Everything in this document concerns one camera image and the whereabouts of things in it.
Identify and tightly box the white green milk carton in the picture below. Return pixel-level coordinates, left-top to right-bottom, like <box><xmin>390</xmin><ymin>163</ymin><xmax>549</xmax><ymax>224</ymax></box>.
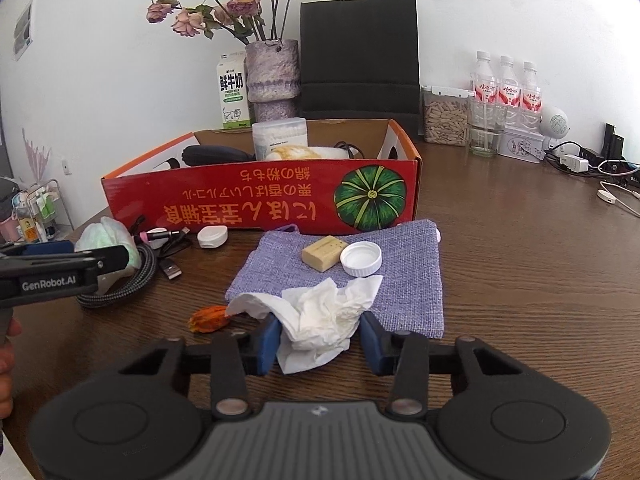
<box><xmin>215</xmin><ymin>51</ymin><xmax>251</xmax><ymax>131</ymax></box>

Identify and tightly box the yellow and white plush toy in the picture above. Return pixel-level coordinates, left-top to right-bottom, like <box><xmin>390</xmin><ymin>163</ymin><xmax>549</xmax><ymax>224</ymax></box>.
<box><xmin>267</xmin><ymin>144</ymin><xmax>351</xmax><ymax>161</ymax></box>

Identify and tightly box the pink flower wall sticker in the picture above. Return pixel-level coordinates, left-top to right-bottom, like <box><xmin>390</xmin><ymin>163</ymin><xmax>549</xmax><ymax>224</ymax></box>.
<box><xmin>21</xmin><ymin>128</ymin><xmax>46</xmax><ymax>181</ymax></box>

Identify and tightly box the person's left hand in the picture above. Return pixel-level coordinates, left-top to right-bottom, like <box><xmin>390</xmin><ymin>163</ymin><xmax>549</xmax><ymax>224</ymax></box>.
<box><xmin>0</xmin><ymin>317</ymin><xmax>23</xmax><ymax>421</ymax></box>

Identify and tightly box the black paper bag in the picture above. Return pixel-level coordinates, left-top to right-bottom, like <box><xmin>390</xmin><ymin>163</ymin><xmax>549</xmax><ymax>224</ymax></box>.
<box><xmin>298</xmin><ymin>0</ymin><xmax>421</xmax><ymax>136</ymax></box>

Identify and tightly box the orange dried flower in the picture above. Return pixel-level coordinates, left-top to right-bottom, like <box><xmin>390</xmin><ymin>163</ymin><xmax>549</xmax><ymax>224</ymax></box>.
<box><xmin>188</xmin><ymin>305</ymin><xmax>233</xmax><ymax>335</ymax></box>

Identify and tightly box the white round bottle cap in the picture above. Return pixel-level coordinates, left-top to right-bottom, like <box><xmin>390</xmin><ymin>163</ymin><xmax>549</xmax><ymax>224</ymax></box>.
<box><xmin>340</xmin><ymin>241</ymin><xmax>383</xmax><ymax>278</ymax></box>

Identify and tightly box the grey braided cable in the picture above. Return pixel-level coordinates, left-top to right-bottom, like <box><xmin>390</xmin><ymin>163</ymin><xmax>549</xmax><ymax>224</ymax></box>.
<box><xmin>75</xmin><ymin>245</ymin><xmax>183</xmax><ymax>310</ymax></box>

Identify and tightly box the purple woven cloth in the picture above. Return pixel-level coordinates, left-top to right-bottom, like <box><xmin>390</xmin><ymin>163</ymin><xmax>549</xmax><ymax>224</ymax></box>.
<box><xmin>225</xmin><ymin>218</ymin><xmax>446</xmax><ymax>339</ymax></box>

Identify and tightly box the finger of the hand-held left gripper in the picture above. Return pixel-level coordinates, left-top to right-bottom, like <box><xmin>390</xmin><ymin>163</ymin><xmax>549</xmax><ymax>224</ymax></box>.
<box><xmin>92</xmin><ymin>245</ymin><xmax>130</xmax><ymax>277</ymax></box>
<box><xmin>0</xmin><ymin>241</ymin><xmax>76</xmax><ymax>260</ymax></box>

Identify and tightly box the translucent cotton swab box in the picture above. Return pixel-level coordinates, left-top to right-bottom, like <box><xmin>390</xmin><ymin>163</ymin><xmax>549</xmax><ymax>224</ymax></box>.
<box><xmin>251</xmin><ymin>117</ymin><xmax>307</xmax><ymax>161</ymax></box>

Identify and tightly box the white printed tin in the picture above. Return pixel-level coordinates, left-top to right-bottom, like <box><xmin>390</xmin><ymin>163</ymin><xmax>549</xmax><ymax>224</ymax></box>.
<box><xmin>498</xmin><ymin>127</ymin><xmax>547</xmax><ymax>165</ymax></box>

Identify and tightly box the navy fabric pouch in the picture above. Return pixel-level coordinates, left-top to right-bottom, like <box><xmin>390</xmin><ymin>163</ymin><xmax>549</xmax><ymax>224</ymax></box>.
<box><xmin>181</xmin><ymin>145</ymin><xmax>253</xmax><ymax>167</ymax></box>

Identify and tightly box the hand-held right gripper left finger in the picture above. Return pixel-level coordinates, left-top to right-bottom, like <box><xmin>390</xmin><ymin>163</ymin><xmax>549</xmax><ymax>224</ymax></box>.
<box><xmin>117</xmin><ymin>317</ymin><xmax>283</xmax><ymax>418</ymax></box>

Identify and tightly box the red cardboard box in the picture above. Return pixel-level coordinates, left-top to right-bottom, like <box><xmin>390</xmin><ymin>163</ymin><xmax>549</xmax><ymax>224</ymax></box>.
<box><xmin>101</xmin><ymin>119</ymin><xmax>423</xmax><ymax>236</ymax></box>

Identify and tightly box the white oval floss case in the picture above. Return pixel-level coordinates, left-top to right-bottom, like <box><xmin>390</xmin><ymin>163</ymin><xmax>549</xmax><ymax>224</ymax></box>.
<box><xmin>196</xmin><ymin>225</ymin><xmax>230</xmax><ymax>248</ymax></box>

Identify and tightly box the clear seed container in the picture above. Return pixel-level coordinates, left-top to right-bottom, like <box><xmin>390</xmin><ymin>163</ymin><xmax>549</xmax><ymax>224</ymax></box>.
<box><xmin>421</xmin><ymin>85</ymin><xmax>473</xmax><ymax>147</ymax></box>

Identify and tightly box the white round speaker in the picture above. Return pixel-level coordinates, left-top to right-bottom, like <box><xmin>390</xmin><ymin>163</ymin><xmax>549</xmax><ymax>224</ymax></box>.
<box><xmin>540</xmin><ymin>106</ymin><xmax>571</xmax><ymax>150</ymax></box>

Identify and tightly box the green item in clear bag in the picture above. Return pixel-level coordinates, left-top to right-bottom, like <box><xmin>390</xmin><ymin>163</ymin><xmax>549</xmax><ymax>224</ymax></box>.
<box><xmin>75</xmin><ymin>216</ymin><xmax>143</xmax><ymax>281</ymax></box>

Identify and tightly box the wall poster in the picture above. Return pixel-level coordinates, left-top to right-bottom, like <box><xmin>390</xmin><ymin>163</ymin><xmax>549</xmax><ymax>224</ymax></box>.
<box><xmin>12</xmin><ymin>0</ymin><xmax>36</xmax><ymax>61</ymax></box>

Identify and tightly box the white tissue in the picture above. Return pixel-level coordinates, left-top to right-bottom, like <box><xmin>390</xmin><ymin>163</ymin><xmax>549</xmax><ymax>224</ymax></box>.
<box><xmin>226</xmin><ymin>275</ymin><xmax>385</xmax><ymax>375</ymax></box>

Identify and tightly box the beige soap bar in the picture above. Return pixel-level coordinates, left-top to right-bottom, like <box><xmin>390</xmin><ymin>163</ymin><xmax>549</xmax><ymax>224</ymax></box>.
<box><xmin>301</xmin><ymin>236</ymin><xmax>349</xmax><ymax>273</ymax></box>

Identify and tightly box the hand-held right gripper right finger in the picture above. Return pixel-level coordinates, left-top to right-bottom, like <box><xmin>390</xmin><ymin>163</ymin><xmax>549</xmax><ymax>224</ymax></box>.
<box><xmin>359</xmin><ymin>311</ymin><xmax>522</xmax><ymax>418</ymax></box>

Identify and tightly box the metal wire storage rack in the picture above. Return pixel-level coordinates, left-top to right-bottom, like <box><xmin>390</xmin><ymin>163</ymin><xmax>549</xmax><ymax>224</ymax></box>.
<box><xmin>0</xmin><ymin>177</ymin><xmax>76</xmax><ymax>246</ymax></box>

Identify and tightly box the clear drinking glass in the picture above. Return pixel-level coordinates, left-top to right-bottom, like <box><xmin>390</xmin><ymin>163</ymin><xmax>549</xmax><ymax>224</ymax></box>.
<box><xmin>467</xmin><ymin>127</ymin><xmax>502</xmax><ymax>158</ymax></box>

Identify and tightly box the purple textured vase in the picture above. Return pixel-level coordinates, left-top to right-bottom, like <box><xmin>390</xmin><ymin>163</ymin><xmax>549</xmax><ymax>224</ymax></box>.
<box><xmin>245</xmin><ymin>40</ymin><xmax>301</xmax><ymax>123</ymax></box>

